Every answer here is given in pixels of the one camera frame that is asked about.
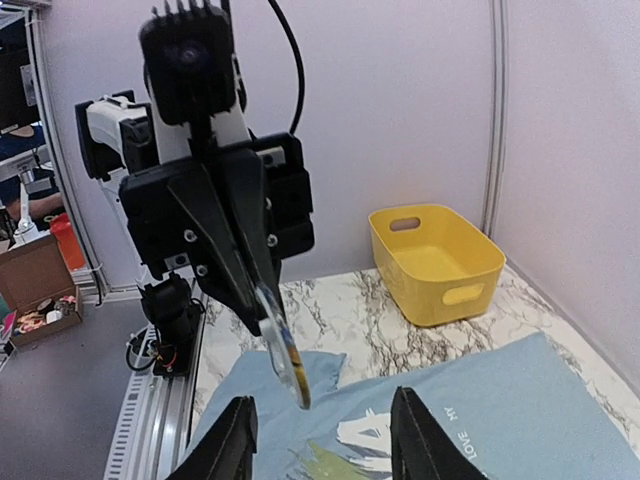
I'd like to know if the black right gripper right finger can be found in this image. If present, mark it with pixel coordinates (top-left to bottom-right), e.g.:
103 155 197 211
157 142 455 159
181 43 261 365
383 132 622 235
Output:
390 387 486 480

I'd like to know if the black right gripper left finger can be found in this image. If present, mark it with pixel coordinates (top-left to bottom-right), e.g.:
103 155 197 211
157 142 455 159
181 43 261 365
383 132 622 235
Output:
172 396 258 480

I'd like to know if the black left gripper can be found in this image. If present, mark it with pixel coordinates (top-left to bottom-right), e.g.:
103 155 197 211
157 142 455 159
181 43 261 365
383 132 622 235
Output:
119 133 315 337

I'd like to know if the light blue printed t-shirt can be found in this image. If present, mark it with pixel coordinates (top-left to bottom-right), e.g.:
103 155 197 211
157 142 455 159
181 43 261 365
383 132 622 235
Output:
192 334 639 479

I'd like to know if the round white brooch badge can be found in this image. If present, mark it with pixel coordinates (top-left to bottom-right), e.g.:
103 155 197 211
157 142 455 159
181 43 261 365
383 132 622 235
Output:
255 283 311 410

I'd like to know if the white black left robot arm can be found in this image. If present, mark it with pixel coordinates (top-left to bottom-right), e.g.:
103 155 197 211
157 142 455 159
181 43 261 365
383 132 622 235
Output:
75 90 315 377

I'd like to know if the yellow plastic basket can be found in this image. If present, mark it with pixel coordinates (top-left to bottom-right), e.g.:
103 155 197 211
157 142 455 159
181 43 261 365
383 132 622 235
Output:
369 204 506 328

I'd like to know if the brown cardboard box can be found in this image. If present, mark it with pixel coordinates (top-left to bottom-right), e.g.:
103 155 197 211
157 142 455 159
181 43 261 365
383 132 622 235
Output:
1 235 83 347

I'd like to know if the person in blue shirt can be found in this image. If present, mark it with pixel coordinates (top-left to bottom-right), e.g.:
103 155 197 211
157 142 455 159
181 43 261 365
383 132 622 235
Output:
1 125 65 231

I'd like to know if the aluminium front rail frame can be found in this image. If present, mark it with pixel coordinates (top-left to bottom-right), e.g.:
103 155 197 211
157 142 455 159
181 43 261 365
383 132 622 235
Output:
103 313 206 479

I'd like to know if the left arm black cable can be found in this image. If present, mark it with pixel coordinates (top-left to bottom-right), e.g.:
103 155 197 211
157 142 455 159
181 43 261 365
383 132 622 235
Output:
267 0 307 136

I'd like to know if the left aluminium corner post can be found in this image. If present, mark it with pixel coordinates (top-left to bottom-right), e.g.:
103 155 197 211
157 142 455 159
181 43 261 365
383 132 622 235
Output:
481 0 509 238

